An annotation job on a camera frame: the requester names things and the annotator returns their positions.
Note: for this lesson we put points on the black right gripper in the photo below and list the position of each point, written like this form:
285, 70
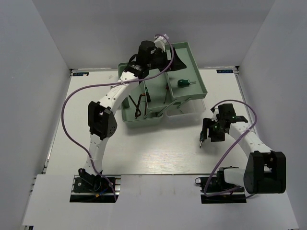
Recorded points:
214, 137

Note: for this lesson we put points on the small dark hex key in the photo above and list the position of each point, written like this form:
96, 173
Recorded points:
134, 105

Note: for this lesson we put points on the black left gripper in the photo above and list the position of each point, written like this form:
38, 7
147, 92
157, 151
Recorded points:
178, 63

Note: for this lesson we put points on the black green precision screwdriver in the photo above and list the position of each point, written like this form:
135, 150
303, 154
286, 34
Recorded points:
147, 95

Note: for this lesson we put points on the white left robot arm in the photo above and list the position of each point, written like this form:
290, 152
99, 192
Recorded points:
101, 114

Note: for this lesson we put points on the blue red handled screwdriver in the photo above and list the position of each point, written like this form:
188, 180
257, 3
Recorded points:
166, 90

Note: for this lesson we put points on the long brown hex key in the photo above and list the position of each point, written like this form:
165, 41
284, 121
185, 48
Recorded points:
139, 100

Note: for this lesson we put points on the green cantilever toolbox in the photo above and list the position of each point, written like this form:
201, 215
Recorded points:
177, 97

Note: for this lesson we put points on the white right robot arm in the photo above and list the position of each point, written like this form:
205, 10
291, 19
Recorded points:
265, 171

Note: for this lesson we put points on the stubby green screwdriver orange cap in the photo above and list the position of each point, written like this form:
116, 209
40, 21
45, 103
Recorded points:
201, 139

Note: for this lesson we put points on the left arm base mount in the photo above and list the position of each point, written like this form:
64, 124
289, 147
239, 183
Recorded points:
87, 188

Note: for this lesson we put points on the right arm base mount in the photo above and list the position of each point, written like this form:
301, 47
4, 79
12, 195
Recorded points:
217, 184

